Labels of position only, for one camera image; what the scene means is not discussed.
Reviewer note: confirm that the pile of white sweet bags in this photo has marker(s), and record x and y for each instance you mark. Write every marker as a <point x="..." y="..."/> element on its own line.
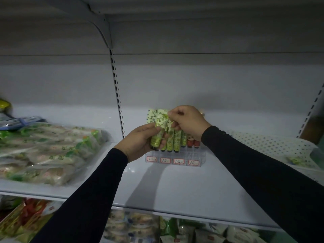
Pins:
<point x="131" y="227"/>

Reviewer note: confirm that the person's left hand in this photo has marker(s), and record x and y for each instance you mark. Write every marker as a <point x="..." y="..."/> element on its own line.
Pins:
<point x="136" y="144"/>

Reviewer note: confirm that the row of cream tubes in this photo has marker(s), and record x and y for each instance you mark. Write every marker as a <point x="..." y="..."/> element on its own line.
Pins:
<point x="152" y="116"/>

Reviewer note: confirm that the clear acrylic display rack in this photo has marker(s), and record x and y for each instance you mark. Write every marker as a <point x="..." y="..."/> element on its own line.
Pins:
<point x="182" y="154"/>

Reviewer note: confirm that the clear bag of green sweets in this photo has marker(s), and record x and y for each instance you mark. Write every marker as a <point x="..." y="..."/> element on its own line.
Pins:
<point x="45" y="154"/>

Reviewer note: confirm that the white perforated basket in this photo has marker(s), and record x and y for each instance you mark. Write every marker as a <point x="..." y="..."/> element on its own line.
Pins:
<point x="273" y="146"/>

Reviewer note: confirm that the blue white packet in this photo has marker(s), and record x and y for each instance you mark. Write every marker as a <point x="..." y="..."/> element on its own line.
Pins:
<point x="20" y="122"/>

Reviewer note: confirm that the person's right hand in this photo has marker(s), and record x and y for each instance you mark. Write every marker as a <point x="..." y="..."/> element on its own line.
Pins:
<point x="193" y="122"/>

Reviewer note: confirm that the white store shelf unit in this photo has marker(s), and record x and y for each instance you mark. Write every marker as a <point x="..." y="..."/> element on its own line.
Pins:
<point x="202" y="83"/>

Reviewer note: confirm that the person's right forearm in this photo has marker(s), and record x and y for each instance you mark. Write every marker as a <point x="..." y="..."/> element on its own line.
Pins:
<point x="265" y="182"/>

